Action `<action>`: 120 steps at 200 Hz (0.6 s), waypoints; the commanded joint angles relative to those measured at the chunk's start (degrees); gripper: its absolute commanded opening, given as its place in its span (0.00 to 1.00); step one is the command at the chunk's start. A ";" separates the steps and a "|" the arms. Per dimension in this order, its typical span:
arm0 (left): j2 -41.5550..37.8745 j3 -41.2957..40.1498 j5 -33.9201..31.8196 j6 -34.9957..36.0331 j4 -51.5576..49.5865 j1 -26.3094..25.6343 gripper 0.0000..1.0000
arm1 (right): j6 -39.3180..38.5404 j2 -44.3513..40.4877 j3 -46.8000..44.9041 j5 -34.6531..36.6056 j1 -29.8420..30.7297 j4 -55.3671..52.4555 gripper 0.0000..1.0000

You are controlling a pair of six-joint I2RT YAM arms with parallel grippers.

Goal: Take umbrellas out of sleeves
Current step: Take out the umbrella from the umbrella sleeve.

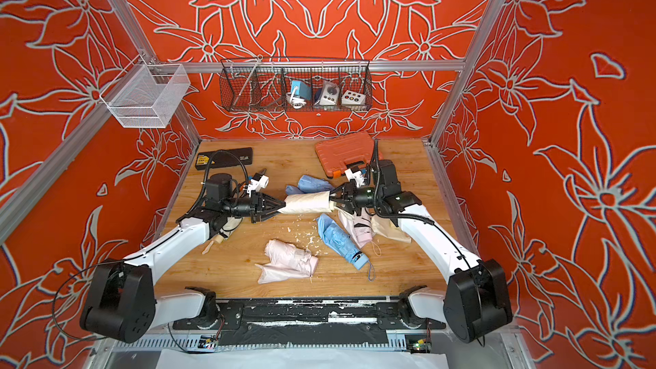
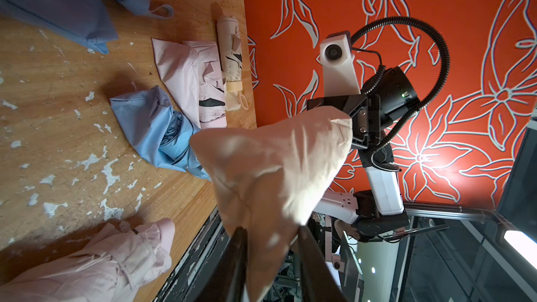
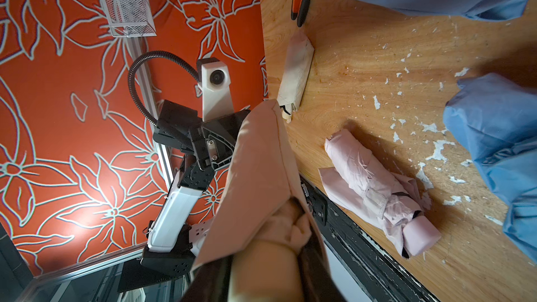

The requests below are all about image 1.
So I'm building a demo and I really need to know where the black yellow tool box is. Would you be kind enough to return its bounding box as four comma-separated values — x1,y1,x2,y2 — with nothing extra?
195,147,254,171

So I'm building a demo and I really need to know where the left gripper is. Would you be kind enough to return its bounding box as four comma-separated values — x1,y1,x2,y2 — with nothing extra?
222,193,285,223

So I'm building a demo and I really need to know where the red plastic tool case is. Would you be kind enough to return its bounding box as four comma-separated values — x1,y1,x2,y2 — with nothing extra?
314,133,374,179

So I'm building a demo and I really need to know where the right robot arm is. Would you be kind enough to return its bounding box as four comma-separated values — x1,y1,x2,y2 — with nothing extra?
330,141,514,343

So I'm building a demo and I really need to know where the pink sleeved umbrella long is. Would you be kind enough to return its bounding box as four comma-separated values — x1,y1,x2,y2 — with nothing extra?
265,239,319,278

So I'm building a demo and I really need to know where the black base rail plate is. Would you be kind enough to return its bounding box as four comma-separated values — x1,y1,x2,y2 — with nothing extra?
170,296,446,351

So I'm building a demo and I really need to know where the light blue sleeved umbrella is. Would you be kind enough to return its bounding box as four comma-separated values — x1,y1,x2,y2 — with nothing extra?
285,175,334,196

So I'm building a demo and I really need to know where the black wire wall basket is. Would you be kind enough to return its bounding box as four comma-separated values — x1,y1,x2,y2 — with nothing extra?
219,56,373,113

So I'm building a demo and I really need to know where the pink sleeved umbrella short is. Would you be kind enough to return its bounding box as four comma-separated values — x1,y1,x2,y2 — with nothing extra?
348,210,382,256

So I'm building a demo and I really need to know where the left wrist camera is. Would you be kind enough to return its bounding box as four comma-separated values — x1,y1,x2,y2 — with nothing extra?
247,173,269,196

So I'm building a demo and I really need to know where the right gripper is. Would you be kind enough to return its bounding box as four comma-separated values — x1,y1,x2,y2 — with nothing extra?
325,181,386,219

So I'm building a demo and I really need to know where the cream sleeve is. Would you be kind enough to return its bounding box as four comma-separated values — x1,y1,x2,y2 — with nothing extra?
371,215,412,244

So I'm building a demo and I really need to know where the cream sleeved umbrella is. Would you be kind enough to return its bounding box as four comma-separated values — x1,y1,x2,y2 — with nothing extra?
278,191,336,215

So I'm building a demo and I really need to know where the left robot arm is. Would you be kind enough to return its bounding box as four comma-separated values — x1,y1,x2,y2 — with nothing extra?
80,173,285,343

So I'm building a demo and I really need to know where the white mesh basket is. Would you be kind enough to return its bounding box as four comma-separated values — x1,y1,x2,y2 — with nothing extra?
100,64,191,129

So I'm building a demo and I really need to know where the beige black unsleeved umbrella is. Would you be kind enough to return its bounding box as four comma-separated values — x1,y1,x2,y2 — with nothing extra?
202,218,243,255

